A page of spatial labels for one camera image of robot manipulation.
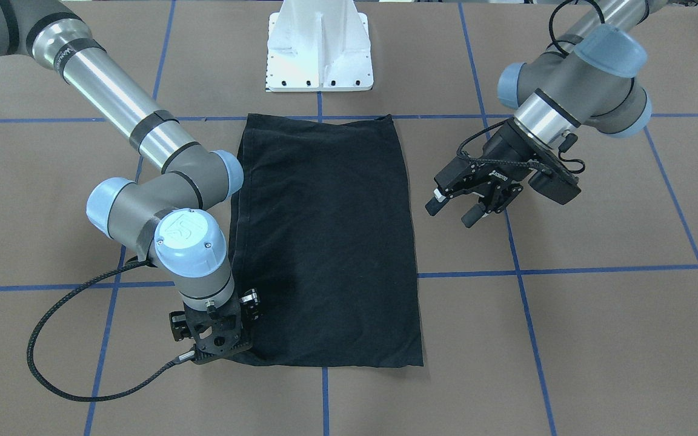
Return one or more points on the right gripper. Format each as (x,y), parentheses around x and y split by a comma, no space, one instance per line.
(250,303)

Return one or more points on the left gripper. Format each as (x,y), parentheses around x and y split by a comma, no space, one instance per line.
(505,158)

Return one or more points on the black printed t-shirt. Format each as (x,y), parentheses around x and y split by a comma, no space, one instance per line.
(322,229)

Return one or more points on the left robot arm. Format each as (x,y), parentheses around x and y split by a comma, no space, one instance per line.
(587,76)

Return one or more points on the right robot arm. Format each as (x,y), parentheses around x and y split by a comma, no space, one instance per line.
(54,150)

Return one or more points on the brown paper table cover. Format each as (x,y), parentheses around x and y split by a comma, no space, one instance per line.
(570,320)

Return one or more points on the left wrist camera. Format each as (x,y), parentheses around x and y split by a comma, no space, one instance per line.
(554,181)

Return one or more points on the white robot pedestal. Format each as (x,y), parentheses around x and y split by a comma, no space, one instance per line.
(318,46)

